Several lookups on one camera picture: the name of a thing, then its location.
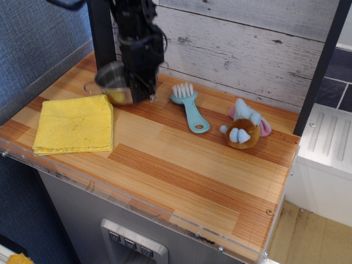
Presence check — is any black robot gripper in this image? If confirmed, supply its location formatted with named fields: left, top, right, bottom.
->
left=118, top=26, right=165, bottom=103

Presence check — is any stainless steel pot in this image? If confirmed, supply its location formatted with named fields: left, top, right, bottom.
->
left=84, top=61, right=133, bottom=105

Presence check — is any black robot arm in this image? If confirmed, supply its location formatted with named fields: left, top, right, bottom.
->
left=108, top=1, right=167, bottom=103

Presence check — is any yellow folded towel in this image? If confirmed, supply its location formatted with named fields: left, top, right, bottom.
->
left=32, top=95, right=113, bottom=156

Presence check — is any light blue dish brush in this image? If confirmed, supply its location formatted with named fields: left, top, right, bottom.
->
left=171, top=83, right=210, bottom=134

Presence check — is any brown and blue plush toy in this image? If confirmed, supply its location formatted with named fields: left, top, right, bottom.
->
left=219, top=98, right=272, bottom=150

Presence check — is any clear acrylic table edge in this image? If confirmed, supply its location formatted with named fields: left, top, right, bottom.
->
left=1, top=130, right=299, bottom=263

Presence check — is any grey toy fridge cabinet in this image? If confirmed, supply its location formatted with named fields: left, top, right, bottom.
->
left=40, top=172, right=265, bottom=263

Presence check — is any silver dispenser button panel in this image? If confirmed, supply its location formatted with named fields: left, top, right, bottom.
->
left=101, top=218, right=169, bottom=263

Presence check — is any white ribbed drainboard unit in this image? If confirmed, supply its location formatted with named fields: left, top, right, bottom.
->
left=285, top=104, right=351, bottom=226

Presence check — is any yellow object bottom left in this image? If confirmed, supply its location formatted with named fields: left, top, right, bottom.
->
left=6, top=254, right=34, bottom=264

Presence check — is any black vertical post left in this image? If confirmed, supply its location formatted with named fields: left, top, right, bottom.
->
left=87, top=0, right=116, bottom=70

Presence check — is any black vertical post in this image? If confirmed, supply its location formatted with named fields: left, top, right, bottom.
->
left=87, top=0, right=116, bottom=70
left=293, top=0, right=351, bottom=136

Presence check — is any black vertical post right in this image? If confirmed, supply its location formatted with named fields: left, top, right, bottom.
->
left=293, top=0, right=351, bottom=136

